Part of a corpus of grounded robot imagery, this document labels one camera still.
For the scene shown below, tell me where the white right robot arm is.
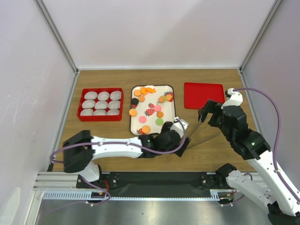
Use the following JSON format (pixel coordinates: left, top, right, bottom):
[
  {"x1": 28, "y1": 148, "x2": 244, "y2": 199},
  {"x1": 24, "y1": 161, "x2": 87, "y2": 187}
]
[{"x1": 198, "y1": 88, "x2": 300, "y2": 225}]

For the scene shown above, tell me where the orange scalloped cookie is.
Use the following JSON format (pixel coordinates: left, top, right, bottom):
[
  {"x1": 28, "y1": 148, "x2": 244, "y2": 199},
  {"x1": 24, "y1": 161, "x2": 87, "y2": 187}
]
[{"x1": 157, "y1": 111, "x2": 164, "y2": 118}]

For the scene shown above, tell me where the orange fish shaped cookie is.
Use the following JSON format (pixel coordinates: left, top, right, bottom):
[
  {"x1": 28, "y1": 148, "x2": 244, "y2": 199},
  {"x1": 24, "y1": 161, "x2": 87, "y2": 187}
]
[{"x1": 146, "y1": 88, "x2": 156, "y2": 93}]

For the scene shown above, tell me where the red compartment cookie box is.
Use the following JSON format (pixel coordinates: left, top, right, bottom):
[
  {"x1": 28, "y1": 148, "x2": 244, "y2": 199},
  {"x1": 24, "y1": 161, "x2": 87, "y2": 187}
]
[{"x1": 77, "y1": 88, "x2": 124, "y2": 122}]

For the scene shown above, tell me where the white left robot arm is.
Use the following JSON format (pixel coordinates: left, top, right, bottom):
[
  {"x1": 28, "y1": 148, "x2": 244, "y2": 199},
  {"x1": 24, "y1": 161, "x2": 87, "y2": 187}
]
[{"x1": 63, "y1": 118, "x2": 190, "y2": 188}]

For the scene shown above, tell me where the white strawberry print tray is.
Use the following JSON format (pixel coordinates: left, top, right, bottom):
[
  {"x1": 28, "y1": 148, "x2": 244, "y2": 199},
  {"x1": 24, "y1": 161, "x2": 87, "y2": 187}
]
[{"x1": 129, "y1": 85, "x2": 176, "y2": 135}]

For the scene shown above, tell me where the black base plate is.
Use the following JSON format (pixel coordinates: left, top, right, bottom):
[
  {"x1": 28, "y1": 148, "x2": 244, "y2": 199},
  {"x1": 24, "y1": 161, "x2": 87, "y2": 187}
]
[{"x1": 76, "y1": 172, "x2": 237, "y2": 197}]

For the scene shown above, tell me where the aluminium frame rail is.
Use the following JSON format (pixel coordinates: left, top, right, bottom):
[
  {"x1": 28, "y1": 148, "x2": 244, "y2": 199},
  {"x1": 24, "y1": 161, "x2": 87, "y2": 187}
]
[{"x1": 32, "y1": 172, "x2": 82, "y2": 190}]

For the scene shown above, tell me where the orange round cookie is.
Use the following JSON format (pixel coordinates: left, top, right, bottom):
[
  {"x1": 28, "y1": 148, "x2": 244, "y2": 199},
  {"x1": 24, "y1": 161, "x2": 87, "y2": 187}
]
[
  {"x1": 138, "y1": 95, "x2": 145, "y2": 102},
  {"x1": 142, "y1": 125, "x2": 150, "y2": 134},
  {"x1": 129, "y1": 109, "x2": 137, "y2": 117},
  {"x1": 134, "y1": 90, "x2": 142, "y2": 97}
]

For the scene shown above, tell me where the black round cookie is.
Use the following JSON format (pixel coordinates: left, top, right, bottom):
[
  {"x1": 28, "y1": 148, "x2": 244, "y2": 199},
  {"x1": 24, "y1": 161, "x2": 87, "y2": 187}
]
[{"x1": 131, "y1": 98, "x2": 139, "y2": 105}]

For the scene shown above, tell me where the pink round cookie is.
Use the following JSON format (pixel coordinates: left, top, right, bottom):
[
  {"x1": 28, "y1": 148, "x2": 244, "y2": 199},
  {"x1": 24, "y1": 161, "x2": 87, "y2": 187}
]
[
  {"x1": 154, "y1": 105, "x2": 161, "y2": 112},
  {"x1": 138, "y1": 116, "x2": 147, "y2": 123}
]

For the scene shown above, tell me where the orange flower cookie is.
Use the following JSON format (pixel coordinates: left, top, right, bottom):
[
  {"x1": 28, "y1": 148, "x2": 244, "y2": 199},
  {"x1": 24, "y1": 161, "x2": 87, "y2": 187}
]
[{"x1": 140, "y1": 87, "x2": 147, "y2": 96}]

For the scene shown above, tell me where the white slotted cable duct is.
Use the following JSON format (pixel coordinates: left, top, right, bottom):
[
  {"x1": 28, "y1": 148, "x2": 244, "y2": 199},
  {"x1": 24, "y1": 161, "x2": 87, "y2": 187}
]
[{"x1": 43, "y1": 190, "x2": 220, "y2": 201}]

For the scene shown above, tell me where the red box lid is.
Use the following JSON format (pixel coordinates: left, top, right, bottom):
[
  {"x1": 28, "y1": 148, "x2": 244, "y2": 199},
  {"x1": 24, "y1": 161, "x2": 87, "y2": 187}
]
[{"x1": 184, "y1": 82, "x2": 225, "y2": 109}]

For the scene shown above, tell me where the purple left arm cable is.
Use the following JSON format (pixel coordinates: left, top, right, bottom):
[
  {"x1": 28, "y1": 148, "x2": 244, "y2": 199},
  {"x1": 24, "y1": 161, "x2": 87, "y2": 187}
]
[{"x1": 49, "y1": 118, "x2": 187, "y2": 165}]

